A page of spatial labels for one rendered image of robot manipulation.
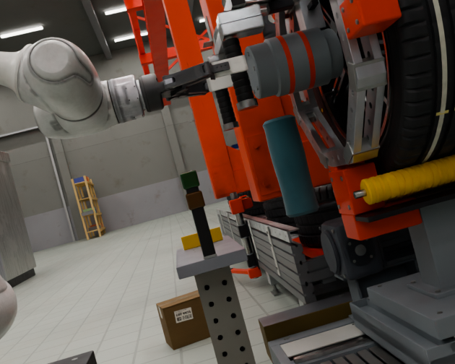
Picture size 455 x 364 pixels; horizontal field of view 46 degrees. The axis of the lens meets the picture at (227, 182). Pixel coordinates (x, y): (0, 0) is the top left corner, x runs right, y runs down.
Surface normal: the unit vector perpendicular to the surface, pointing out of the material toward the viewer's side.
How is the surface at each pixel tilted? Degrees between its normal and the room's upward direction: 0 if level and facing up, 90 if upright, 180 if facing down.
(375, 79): 135
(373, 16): 90
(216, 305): 90
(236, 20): 90
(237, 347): 90
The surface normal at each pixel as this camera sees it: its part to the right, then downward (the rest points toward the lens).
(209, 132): 0.09, -0.03
